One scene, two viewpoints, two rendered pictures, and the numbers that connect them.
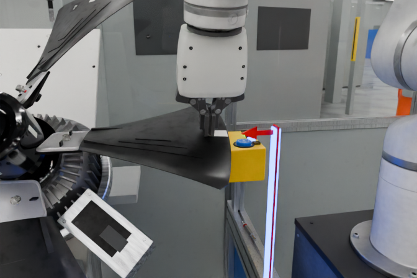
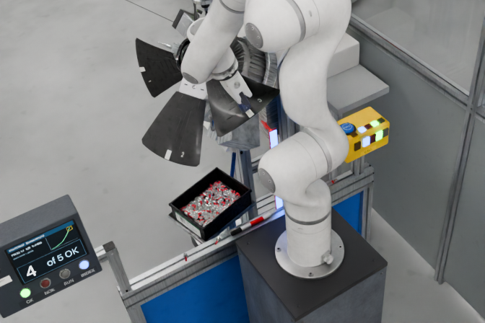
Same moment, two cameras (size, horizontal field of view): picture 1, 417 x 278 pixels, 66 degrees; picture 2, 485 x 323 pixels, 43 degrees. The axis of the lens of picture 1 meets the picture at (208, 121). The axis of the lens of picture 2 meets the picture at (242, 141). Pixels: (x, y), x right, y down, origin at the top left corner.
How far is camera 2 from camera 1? 1.67 m
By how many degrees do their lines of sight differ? 69
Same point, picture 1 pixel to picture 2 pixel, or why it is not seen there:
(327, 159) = not seen: outside the picture
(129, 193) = (336, 105)
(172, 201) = (413, 135)
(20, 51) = not seen: outside the picture
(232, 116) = (475, 96)
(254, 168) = not seen: hidden behind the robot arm
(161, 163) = (213, 109)
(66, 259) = (199, 120)
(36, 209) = (201, 94)
